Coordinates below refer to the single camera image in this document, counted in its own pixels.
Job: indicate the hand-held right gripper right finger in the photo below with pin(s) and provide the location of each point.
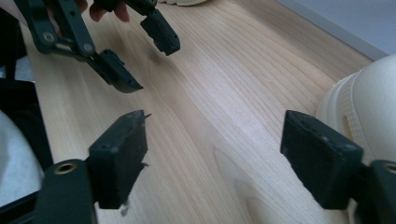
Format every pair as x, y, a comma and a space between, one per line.
320, 161

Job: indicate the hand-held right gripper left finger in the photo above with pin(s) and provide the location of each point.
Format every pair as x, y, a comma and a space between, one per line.
121, 155

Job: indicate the black metal stand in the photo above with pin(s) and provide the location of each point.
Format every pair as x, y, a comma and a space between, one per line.
18, 102

